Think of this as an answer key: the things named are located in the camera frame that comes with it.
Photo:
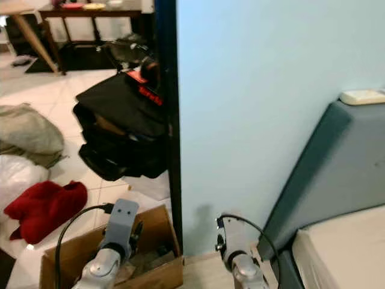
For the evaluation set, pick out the white cloth sheet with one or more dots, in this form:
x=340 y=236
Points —
x=147 y=186

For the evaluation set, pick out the brown cardboard box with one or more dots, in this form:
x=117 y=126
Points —
x=60 y=274

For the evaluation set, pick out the dark red cloth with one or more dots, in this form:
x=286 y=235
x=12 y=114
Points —
x=45 y=208

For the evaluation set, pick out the beige bed mattress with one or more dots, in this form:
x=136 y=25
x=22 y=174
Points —
x=343 y=247

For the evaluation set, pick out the black fabric bag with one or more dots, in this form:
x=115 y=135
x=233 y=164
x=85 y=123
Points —
x=120 y=108

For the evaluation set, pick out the white plastic bag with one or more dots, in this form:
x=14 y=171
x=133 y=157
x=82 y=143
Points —
x=18 y=177

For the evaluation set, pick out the teal upholstered headboard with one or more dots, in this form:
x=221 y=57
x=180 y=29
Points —
x=337 y=168

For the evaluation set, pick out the black box red lettering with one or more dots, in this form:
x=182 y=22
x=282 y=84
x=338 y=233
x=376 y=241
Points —
x=147 y=93

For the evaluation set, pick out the grey green cloth bundle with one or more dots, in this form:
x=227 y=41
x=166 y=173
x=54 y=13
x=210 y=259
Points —
x=30 y=129

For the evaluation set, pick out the dark round metal appliance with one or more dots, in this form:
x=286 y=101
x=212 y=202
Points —
x=129 y=51

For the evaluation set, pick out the white flat device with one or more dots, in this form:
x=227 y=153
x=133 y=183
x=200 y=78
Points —
x=364 y=97

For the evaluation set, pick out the grey slipper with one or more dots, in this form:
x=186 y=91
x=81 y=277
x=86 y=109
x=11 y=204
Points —
x=24 y=61

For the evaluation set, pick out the light wooden table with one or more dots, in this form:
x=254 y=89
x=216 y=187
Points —
x=36 y=42

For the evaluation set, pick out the dark wooden table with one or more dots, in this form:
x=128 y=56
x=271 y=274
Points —
x=90 y=12

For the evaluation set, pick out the yellow plate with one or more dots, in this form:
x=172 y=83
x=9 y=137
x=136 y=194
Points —
x=94 y=6

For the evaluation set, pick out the white bowl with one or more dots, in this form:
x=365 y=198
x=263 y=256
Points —
x=115 y=3

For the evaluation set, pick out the red plate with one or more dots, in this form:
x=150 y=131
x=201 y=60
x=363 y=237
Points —
x=72 y=5

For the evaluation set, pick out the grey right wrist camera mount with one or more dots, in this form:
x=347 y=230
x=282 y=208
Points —
x=233 y=238

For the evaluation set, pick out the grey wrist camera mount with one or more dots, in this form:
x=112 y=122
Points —
x=233 y=238
x=123 y=220

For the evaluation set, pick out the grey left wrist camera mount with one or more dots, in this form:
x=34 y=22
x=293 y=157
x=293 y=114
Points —
x=123 y=220

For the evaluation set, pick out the dark door frame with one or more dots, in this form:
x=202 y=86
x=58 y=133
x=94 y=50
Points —
x=167 y=120

